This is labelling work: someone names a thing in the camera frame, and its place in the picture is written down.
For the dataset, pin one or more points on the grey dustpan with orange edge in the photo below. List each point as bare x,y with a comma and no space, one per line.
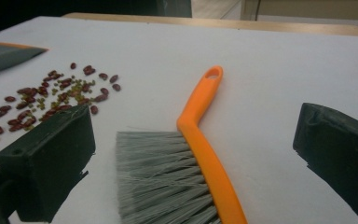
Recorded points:
6,57

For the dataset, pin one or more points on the pile of red and green beans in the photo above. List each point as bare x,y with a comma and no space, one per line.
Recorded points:
28,91

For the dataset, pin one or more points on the orange brush with grey bristles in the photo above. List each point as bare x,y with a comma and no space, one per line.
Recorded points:
205,155

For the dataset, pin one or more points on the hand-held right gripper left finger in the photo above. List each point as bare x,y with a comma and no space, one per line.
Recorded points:
49,161

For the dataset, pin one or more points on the wooden table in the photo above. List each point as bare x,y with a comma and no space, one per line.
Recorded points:
230,24

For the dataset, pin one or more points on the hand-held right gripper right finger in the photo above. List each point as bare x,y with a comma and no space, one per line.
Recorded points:
341,155

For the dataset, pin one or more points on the dark cabinet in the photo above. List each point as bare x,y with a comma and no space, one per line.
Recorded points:
174,7

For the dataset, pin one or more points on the white table cover board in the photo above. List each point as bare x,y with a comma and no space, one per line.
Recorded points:
261,77

